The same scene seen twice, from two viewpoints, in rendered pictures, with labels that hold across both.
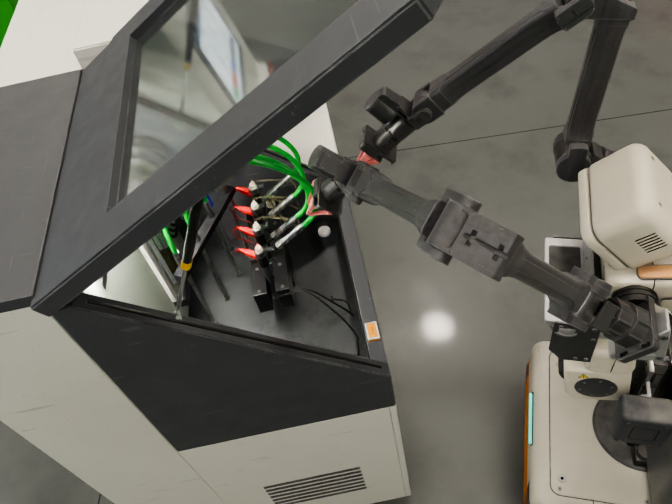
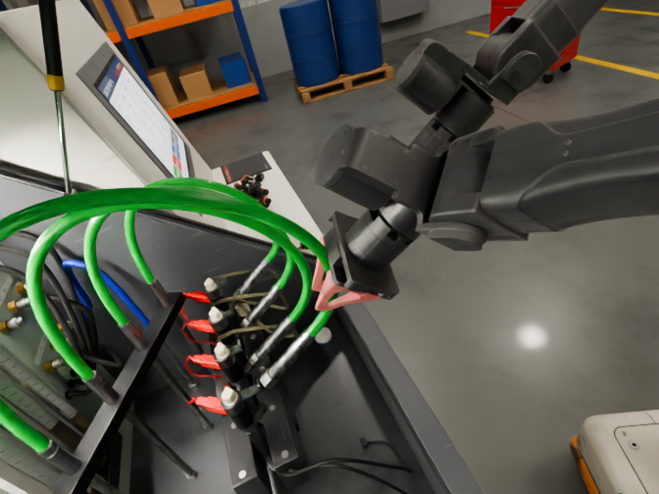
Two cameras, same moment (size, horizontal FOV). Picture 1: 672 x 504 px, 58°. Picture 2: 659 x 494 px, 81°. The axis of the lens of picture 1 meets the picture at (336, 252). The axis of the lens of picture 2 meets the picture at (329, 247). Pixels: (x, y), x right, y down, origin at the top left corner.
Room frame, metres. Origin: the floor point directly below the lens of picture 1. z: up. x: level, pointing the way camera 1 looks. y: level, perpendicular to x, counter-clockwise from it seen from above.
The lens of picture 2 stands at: (0.71, 0.09, 1.54)
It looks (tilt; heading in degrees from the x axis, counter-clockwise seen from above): 38 degrees down; 347
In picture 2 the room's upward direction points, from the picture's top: 15 degrees counter-clockwise
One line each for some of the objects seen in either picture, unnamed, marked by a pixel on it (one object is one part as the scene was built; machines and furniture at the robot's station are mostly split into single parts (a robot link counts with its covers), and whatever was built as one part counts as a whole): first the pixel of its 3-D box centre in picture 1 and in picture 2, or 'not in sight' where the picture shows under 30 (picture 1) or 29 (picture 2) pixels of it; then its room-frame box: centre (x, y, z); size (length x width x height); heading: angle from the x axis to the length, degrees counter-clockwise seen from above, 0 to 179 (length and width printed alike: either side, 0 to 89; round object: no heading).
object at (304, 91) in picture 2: not in sight; (334, 42); (5.80, -1.82, 0.51); 1.20 x 0.85 x 1.02; 81
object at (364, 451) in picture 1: (300, 380); not in sight; (1.04, 0.22, 0.39); 0.70 x 0.58 x 0.79; 179
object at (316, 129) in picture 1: (295, 115); (260, 205); (1.74, 0.03, 0.96); 0.70 x 0.22 x 0.03; 179
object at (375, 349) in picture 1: (360, 283); (404, 409); (1.04, -0.05, 0.87); 0.62 x 0.04 x 0.16; 179
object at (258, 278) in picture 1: (272, 261); (258, 398); (1.16, 0.19, 0.91); 0.34 x 0.10 x 0.15; 179
